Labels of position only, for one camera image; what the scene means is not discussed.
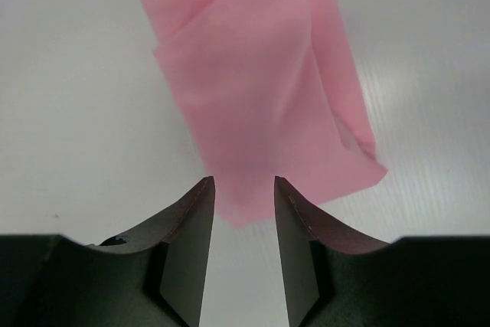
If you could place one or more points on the light pink t shirt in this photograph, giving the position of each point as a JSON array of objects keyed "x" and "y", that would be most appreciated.
[{"x": 268, "y": 88}]

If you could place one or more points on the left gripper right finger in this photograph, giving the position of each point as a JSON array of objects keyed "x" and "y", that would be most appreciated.
[{"x": 334, "y": 275}]

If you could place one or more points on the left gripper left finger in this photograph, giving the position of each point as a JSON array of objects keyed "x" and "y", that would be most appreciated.
[{"x": 152, "y": 274}]

